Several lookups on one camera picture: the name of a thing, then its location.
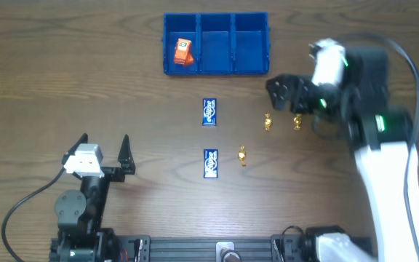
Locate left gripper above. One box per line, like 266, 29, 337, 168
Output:
61, 132, 137, 183

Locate blue tray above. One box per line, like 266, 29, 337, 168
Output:
162, 12, 271, 76

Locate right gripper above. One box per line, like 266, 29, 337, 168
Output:
265, 74, 343, 117

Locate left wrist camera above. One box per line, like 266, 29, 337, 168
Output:
63, 143, 105, 179

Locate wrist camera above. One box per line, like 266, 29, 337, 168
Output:
63, 143, 105, 179
308, 37, 348, 88

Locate blue candy pack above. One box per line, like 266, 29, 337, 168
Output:
203, 148, 219, 180
201, 98, 218, 127

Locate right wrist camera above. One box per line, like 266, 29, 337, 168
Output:
308, 37, 348, 88

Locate mounting rail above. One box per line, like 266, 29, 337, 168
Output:
49, 234, 375, 262

